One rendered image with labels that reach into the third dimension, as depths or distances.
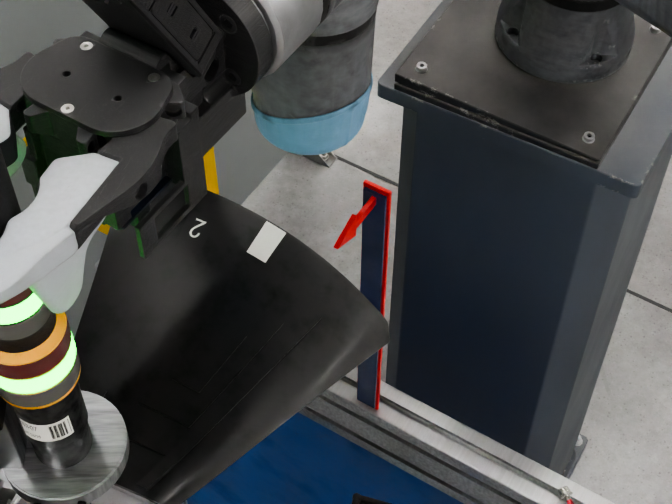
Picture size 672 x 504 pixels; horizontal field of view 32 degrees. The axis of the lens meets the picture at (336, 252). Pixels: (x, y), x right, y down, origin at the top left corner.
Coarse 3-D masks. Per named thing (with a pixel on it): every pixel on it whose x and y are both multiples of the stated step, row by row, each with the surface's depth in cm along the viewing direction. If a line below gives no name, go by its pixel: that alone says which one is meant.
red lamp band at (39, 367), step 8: (64, 336) 56; (64, 344) 56; (56, 352) 55; (64, 352) 56; (40, 360) 55; (48, 360) 55; (56, 360) 56; (0, 368) 55; (8, 368) 55; (16, 368) 55; (24, 368) 55; (32, 368) 55; (40, 368) 55; (48, 368) 56; (8, 376) 55; (16, 376) 55; (24, 376) 55; (32, 376) 56
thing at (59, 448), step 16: (64, 400) 59; (80, 400) 61; (32, 416) 59; (48, 416) 59; (64, 416) 60; (80, 416) 61; (32, 432) 60; (48, 432) 60; (64, 432) 61; (80, 432) 62; (48, 448) 62; (64, 448) 62; (80, 448) 63; (48, 464) 64; (64, 464) 63
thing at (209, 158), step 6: (24, 138) 112; (210, 150) 112; (204, 156) 112; (210, 156) 113; (204, 162) 112; (210, 162) 113; (210, 168) 114; (210, 174) 114; (216, 174) 116; (210, 180) 115; (216, 180) 116; (210, 186) 116; (216, 186) 117; (216, 192) 117; (102, 228) 115; (108, 228) 115
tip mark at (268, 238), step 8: (264, 224) 86; (272, 224) 87; (264, 232) 86; (272, 232) 86; (280, 232) 86; (256, 240) 85; (264, 240) 86; (272, 240) 86; (280, 240) 86; (256, 248) 85; (264, 248) 85; (272, 248) 85; (256, 256) 85; (264, 256) 85
